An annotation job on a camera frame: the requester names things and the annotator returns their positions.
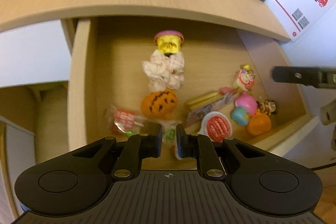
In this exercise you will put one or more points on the green candy packet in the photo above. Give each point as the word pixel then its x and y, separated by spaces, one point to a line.
pixel 169 131

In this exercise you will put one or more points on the orange pumpkin toy half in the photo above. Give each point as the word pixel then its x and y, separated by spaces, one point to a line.
pixel 159 105

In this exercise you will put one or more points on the red snack packet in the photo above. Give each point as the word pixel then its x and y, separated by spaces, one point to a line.
pixel 123 122

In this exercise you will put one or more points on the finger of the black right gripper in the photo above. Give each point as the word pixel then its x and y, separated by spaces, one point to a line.
pixel 317 77

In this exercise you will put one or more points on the small figure keychain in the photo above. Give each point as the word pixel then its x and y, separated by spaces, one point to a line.
pixel 267 107

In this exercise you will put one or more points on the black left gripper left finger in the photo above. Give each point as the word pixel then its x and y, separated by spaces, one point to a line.
pixel 78 180

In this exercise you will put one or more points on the white wrapper toy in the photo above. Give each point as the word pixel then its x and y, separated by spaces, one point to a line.
pixel 164 71

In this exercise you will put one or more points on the left white drawer front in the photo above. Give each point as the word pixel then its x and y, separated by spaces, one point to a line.
pixel 34 54

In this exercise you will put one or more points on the orange plastic shell toy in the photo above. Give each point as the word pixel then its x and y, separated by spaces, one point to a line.
pixel 258 124

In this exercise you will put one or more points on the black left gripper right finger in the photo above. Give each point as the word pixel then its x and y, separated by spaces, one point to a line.
pixel 260 180

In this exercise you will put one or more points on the yellow pink cupcake toy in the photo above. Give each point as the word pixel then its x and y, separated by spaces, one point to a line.
pixel 169 41

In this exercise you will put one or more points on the red white round lid container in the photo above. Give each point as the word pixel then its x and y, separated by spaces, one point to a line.
pixel 216 126

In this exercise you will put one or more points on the pink and teal squishy toy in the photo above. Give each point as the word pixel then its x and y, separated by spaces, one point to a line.
pixel 245 106

